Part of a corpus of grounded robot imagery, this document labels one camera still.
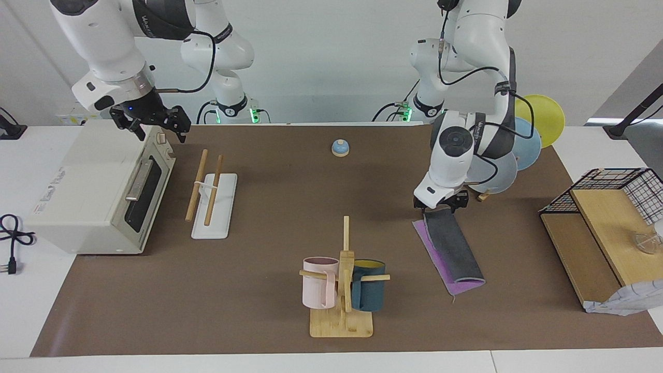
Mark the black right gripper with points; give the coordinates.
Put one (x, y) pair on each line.
(142, 109)

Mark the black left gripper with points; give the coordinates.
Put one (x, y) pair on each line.
(458, 198)

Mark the purple and grey towel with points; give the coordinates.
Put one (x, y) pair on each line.
(453, 248)

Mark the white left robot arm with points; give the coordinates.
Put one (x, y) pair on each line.
(469, 46)

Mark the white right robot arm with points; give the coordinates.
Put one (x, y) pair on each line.
(103, 41)

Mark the wooden plate rack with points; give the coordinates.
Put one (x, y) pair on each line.
(484, 196)

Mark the white towel rack wooden bars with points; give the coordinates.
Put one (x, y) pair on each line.
(215, 212)

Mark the grey plate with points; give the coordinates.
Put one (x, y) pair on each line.
(505, 176)

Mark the white power strip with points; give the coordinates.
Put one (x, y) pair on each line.
(72, 119)

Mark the light blue plate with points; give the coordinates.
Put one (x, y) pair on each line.
(531, 150)

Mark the beige toaster oven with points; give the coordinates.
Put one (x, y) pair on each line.
(83, 186)

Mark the dark teal mug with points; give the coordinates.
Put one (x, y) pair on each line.
(370, 292)

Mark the yellow plate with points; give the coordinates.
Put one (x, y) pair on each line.
(549, 116)

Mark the wooden mug tree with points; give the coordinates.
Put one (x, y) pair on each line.
(344, 321)

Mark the pink mug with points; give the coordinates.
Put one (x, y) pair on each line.
(313, 290)

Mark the clear glass piece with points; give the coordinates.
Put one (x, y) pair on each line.
(645, 242)

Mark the brown table mat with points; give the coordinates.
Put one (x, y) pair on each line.
(259, 311)

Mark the black clamp mount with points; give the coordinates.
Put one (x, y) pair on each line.
(10, 130)

